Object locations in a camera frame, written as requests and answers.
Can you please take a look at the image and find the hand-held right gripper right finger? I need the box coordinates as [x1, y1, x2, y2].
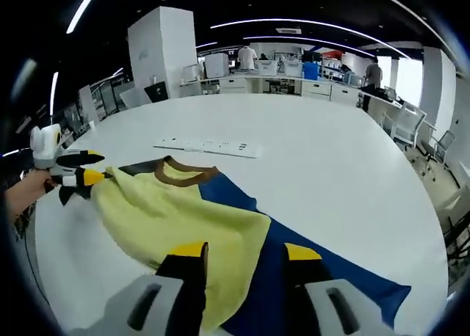
[283, 242, 397, 336]

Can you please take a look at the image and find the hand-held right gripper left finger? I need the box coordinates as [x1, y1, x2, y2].
[69, 241, 210, 336]

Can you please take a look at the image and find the yellow blue dark garment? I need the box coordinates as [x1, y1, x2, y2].
[90, 155, 412, 333]

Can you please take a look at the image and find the person's left hand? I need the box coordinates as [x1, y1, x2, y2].
[24, 169, 57, 204]

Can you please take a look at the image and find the white tall cabinet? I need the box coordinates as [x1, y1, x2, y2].
[78, 84, 98, 123]

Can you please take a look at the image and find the small black cabinet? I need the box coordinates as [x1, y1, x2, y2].
[143, 81, 171, 104]

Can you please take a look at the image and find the white table socket strip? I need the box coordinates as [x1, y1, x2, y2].
[152, 134, 264, 160]

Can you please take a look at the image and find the white square pillar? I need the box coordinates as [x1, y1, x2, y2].
[126, 5, 198, 103]

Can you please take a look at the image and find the white box appliance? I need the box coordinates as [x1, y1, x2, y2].
[181, 64, 203, 84]

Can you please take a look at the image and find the large white appliance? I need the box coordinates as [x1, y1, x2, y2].
[203, 53, 230, 80]

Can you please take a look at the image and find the white office chair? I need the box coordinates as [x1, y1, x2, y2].
[427, 130, 457, 169]
[390, 101, 427, 153]

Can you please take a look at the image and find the white storage bin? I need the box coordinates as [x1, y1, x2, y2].
[256, 58, 278, 77]
[284, 59, 304, 78]

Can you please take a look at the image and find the long white workbench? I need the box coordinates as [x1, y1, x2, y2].
[178, 73, 405, 114]

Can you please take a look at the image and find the blue storage bin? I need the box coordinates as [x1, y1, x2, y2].
[303, 61, 319, 81]

